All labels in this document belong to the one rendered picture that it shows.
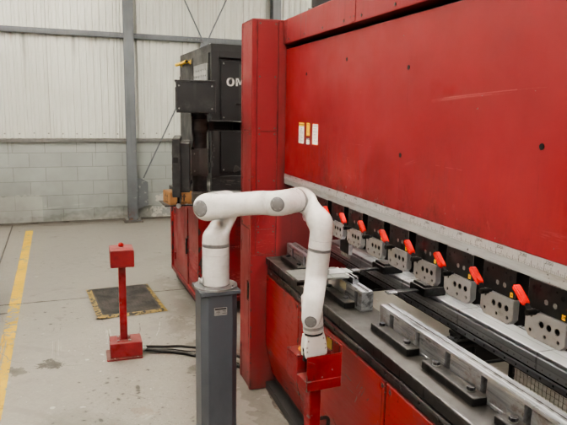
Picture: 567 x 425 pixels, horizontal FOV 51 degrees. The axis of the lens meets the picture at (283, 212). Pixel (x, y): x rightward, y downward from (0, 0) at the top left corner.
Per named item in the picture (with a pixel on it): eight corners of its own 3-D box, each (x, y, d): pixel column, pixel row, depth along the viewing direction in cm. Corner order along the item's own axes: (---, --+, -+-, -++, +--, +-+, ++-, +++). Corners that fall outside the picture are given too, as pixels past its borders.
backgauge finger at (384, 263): (345, 270, 301) (345, 260, 300) (391, 266, 309) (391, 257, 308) (355, 277, 289) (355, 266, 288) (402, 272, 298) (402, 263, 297)
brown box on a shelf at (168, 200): (159, 201, 513) (159, 187, 511) (188, 200, 523) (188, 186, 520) (164, 207, 486) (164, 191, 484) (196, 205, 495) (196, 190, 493)
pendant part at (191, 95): (178, 206, 417) (176, 82, 402) (213, 206, 420) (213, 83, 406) (175, 219, 367) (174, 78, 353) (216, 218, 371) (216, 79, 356)
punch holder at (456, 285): (443, 292, 205) (445, 244, 203) (464, 289, 208) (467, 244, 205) (469, 305, 191) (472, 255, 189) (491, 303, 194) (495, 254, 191)
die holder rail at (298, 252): (286, 257, 370) (287, 242, 368) (295, 256, 371) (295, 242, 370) (316, 279, 323) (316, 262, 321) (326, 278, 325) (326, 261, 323)
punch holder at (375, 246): (365, 252, 261) (367, 215, 259) (382, 250, 264) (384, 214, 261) (381, 260, 247) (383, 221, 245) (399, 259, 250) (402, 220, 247)
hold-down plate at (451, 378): (421, 368, 213) (421, 360, 213) (434, 366, 215) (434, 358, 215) (472, 407, 185) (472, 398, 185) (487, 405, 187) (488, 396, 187)
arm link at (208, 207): (213, 217, 267) (189, 223, 253) (210, 191, 266) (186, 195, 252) (310, 213, 240) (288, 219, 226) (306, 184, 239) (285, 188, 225)
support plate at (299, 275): (285, 271, 293) (285, 270, 293) (334, 268, 302) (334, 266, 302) (298, 282, 277) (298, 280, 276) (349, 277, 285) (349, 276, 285)
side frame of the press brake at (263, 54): (239, 373, 405) (240, 23, 366) (353, 359, 432) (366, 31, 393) (249, 390, 382) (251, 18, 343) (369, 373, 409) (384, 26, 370)
